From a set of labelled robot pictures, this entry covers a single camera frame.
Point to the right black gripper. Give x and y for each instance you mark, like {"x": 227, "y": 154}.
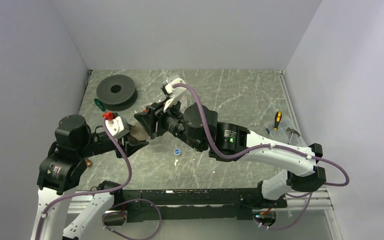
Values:
{"x": 149, "y": 119}

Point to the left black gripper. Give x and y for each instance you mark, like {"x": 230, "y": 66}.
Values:
{"x": 132, "y": 145}

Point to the small orange cap bottle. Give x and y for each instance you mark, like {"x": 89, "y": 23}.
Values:
{"x": 138, "y": 133}

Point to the blue Pocari Sweat cap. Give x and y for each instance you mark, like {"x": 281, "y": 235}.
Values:
{"x": 177, "y": 152}

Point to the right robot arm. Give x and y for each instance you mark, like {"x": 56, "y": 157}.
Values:
{"x": 228, "y": 142}

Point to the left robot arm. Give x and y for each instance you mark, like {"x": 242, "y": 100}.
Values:
{"x": 60, "y": 173}

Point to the black filament spool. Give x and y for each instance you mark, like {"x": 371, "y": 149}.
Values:
{"x": 117, "y": 92}

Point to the small brass fitting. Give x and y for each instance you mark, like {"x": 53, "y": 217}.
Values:
{"x": 88, "y": 163}

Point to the yellow black screwdriver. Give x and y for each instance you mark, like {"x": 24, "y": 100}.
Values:
{"x": 277, "y": 120}

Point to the small metal hammer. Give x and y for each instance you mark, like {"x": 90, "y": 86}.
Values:
{"x": 293, "y": 132}

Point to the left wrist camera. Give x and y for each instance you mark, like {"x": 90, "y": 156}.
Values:
{"x": 117, "y": 126}

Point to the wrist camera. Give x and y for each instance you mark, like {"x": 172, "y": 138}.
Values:
{"x": 117, "y": 126}
{"x": 173, "y": 94}

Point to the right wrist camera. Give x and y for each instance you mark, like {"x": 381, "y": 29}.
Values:
{"x": 173, "y": 94}

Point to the green handled screwdriver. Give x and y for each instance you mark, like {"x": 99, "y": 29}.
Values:
{"x": 99, "y": 104}

